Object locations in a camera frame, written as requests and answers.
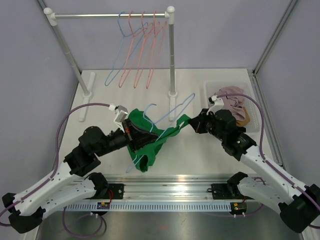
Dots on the green tank top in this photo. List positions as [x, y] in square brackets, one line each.
[144, 150]

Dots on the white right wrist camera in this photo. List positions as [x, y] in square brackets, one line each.
[217, 104]

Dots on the brown tank top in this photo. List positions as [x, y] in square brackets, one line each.
[243, 123]

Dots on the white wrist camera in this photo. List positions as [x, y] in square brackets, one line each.
[217, 104]
[121, 113]

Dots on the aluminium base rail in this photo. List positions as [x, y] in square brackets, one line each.
[167, 188]

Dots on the pink hanger of white top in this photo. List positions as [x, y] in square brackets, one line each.
[147, 32]

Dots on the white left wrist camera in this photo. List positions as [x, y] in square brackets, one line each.
[121, 113]

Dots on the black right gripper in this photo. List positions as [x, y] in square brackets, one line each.
[197, 123]

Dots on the white plastic basket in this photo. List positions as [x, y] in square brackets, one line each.
[212, 86]

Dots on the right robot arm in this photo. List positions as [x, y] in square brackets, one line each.
[297, 204]

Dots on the pink hanger of black top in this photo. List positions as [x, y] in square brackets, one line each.
[156, 46]

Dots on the white slotted cable duct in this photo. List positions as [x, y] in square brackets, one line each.
[156, 206]

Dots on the silver white clothes rack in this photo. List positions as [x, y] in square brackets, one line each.
[87, 95]

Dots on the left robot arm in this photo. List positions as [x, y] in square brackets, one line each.
[73, 179]

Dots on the pink hanger of brown top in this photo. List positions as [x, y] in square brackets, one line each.
[140, 32]

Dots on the blue hanger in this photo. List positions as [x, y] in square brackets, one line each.
[109, 79]
[184, 104]

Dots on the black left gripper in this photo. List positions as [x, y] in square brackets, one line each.
[136, 137]

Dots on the mauve tank top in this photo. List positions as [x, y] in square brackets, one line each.
[233, 103]

